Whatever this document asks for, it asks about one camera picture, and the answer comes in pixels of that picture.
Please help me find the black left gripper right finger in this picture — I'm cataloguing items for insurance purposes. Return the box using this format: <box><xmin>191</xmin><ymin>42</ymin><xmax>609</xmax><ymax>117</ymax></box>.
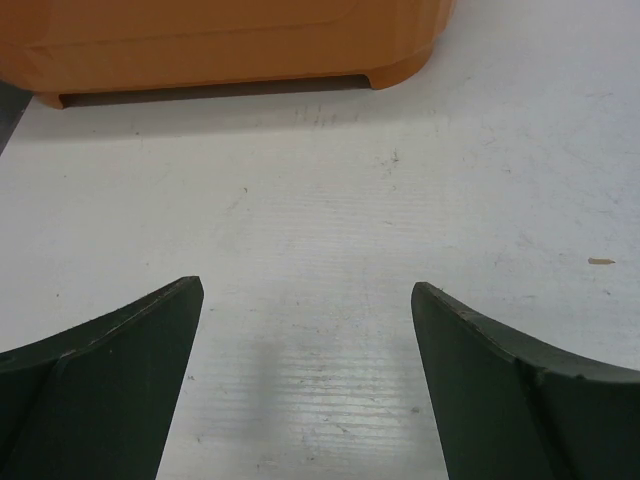
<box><xmin>411</xmin><ymin>282</ymin><xmax>639</xmax><ymax>479</ymax></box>

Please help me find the orange plastic bin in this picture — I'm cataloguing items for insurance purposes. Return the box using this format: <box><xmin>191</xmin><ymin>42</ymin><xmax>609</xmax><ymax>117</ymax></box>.
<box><xmin>1</xmin><ymin>0</ymin><xmax>455</xmax><ymax>108</ymax></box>

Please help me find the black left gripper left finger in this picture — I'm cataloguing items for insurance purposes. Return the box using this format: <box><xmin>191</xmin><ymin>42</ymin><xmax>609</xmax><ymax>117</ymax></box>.
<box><xmin>1</xmin><ymin>276</ymin><xmax>204</xmax><ymax>479</ymax></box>

